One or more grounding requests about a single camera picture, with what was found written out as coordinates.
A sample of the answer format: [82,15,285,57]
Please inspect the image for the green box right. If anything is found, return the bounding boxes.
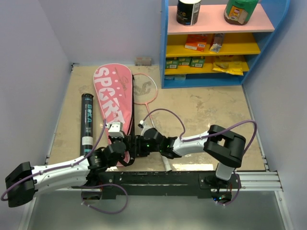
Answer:
[190,56,205,68]

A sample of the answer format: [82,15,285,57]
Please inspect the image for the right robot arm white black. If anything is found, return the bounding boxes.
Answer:
[138,124,246,188]

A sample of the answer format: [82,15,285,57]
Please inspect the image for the orange box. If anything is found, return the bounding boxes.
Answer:
[185,34,208,52]

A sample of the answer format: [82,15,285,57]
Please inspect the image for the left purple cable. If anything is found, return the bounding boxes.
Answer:
[0,118,129,213]

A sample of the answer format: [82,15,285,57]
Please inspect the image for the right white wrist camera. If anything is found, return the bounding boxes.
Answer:
[138,120,152,136]

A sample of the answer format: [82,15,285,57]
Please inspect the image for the purple cable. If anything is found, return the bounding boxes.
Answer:
[0,118,129,213]
[141,108,258,207]

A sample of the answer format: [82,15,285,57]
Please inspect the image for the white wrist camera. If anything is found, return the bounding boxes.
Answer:
[106,122,125,138]
[138,120,152,136]

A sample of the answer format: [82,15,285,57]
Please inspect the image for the brown wall block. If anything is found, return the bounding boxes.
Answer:
[134,57,152,66]

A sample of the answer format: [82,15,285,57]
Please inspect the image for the black white can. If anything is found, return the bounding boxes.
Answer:
[176,0,201,26]

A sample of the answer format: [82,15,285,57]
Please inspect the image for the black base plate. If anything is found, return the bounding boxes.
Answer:
[84,171,241,201]

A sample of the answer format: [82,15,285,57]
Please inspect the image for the green brown jar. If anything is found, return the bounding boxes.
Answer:
[224,0,259,25]

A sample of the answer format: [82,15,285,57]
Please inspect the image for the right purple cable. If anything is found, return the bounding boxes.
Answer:
[141,108,258,207]

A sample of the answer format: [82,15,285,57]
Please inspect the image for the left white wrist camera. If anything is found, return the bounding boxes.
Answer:
[106,122,125,138]

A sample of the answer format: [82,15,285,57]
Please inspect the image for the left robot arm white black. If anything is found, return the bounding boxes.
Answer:
[0,136,136,207]

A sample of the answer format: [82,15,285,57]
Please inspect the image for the pink badminton racket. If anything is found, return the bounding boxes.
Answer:
[132,73,173,172]

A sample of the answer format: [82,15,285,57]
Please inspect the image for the silver brown pouch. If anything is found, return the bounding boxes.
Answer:
[209,33,225,53]

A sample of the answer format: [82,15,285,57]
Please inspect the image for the blue shelf unit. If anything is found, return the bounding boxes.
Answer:
[159,0,290,88]

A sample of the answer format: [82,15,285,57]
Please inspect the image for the aluminium rail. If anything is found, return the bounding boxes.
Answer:
[34,171,281,194]

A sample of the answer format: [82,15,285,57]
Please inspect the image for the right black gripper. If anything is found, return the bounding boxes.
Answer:
[126,135,162,158]

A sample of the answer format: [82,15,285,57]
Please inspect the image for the yellow snack bag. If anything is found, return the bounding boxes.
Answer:
[213,61,243,76]

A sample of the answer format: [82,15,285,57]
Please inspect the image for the black shuttlecock tube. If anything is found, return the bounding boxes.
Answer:
[80,93,94,156]

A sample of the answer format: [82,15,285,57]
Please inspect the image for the green box middle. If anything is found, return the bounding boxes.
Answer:
[178,57,191,66]

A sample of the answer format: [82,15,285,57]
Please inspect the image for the green box left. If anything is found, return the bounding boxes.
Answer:
[165,57,179,69]

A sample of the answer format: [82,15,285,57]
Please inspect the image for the green box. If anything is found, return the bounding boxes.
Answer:
[165,57,179,69]
[190,56,205,68]
[178,57,191,66]

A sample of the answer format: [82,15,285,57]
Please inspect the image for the pink racket bag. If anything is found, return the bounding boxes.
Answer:
[93,62,136,167]

